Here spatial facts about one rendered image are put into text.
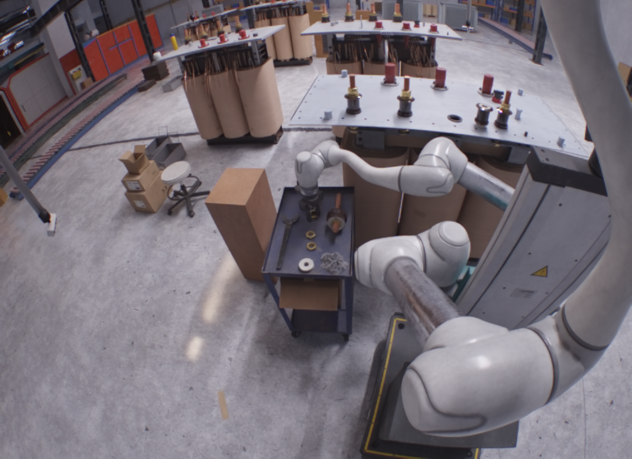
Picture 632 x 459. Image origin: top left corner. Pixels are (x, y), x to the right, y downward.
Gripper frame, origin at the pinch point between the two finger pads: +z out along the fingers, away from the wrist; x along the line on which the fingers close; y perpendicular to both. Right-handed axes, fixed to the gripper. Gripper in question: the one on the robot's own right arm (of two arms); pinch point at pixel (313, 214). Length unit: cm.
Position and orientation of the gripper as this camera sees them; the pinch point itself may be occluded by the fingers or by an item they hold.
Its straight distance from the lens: 151.6
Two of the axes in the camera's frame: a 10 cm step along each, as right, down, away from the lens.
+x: 6.9, -5.8, 4.4
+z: 1.0, 6.7, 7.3
